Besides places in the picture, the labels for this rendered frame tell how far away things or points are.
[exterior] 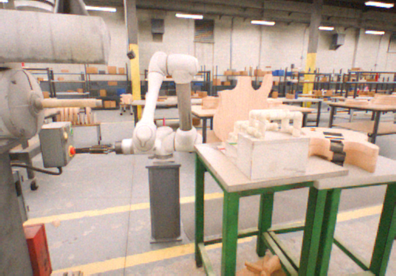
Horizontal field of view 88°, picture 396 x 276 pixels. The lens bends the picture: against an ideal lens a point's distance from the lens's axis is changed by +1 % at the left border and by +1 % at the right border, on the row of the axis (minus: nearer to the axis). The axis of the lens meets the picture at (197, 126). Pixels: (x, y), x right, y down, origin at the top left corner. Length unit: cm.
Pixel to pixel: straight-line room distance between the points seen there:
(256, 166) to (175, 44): 1154
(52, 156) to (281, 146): 106
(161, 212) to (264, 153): 119
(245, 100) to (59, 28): 90
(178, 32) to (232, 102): 1128
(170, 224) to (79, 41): 155
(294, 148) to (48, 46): 95
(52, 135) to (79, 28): 59
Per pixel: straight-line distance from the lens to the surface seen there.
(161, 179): 171
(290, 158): 98
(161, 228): 195
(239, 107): 120
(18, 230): 127
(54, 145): 120
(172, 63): 137
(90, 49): 76
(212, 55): 1266
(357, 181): 124
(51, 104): 95
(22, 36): 82
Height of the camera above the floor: 133
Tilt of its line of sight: 12 degrees down
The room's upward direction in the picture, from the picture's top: straight up
